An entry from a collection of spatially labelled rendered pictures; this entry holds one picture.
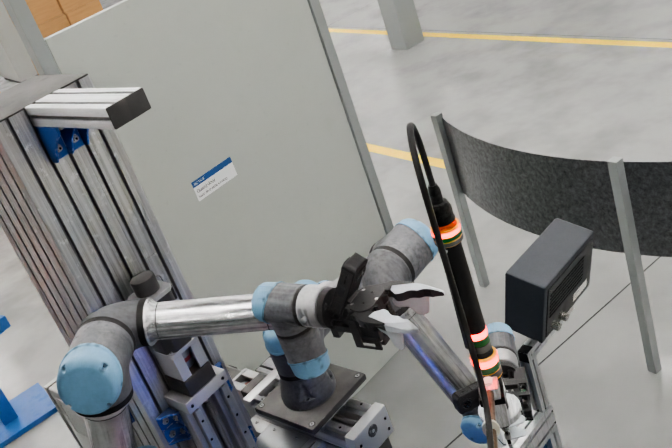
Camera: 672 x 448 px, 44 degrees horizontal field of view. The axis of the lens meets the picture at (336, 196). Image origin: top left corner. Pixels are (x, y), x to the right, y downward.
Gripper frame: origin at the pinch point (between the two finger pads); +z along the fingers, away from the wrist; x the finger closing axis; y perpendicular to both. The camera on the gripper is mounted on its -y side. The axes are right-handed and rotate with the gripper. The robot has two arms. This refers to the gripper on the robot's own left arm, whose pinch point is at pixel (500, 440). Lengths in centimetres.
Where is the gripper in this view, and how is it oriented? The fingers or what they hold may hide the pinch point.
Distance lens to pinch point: 177.8
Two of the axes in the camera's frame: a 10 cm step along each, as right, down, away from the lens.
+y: 9.7, -1.4, -1.7
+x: 2.1, 8.7, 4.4
